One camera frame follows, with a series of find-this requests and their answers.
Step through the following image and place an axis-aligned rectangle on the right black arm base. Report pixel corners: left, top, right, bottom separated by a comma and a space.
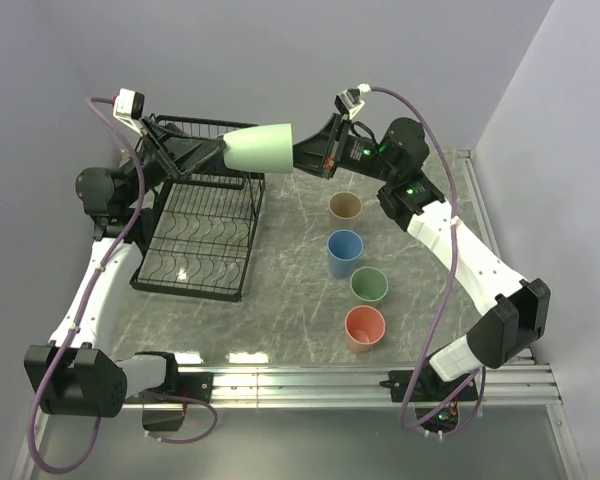
387, 368, 436, 403

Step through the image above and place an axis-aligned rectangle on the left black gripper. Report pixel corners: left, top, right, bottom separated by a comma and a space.
120, 115, 236, 208

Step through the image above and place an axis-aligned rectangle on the large green plastic cup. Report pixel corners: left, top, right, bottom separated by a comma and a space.
350, 267, 389, 305

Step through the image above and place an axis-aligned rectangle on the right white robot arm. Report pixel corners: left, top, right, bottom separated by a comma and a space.
293, 114, 551, 400

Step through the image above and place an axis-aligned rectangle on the aluminium mounting rail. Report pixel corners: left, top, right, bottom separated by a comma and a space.
122, 367, 564, 409

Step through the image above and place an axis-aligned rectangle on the small green plastic cup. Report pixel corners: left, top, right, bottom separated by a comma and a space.
223, 123, 294, 174

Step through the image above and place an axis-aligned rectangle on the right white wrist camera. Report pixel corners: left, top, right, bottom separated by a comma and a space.
334, 83, 371, 120

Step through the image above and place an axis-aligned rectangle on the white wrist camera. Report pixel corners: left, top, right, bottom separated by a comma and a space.
334, 83, 371, 120
113, 88, 145, 135

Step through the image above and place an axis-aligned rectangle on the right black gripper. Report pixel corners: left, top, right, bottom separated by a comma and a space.
276, 115, 396, 184

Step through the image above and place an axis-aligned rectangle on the pink plastic cup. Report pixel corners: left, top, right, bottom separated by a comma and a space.
344, 305, 386, 354

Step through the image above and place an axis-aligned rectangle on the blue plastic cup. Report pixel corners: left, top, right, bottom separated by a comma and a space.
327, 230, 364, 279

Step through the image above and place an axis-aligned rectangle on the black wire dish rack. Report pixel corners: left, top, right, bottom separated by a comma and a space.
129, 113, 265, 305

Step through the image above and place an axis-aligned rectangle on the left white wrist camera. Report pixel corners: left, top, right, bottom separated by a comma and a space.
113, 88, 145, 135

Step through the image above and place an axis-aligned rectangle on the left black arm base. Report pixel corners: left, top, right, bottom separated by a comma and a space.
175, 372, 214, 403

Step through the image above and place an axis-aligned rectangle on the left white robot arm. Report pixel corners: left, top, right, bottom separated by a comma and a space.
24, 147, 182, 420

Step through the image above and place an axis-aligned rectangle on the beige plastic cup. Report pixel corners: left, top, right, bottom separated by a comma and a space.
329, 192, 363, 224

